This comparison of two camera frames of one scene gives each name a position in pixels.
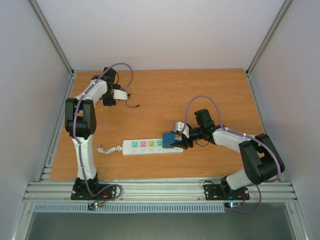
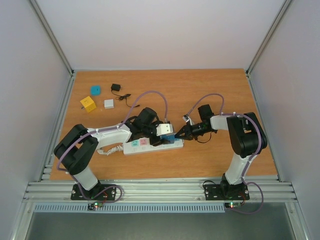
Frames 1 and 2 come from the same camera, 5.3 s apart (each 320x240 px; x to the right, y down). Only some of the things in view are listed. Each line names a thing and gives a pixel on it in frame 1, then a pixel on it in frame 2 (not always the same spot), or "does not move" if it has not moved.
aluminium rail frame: (62, 192) does not move
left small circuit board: (92, 206) does not move
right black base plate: (223, 192) does not move
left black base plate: (81, 191) does not move
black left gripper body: (106, 100) to (152, 141)
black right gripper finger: (181, 143) to (183, 135)
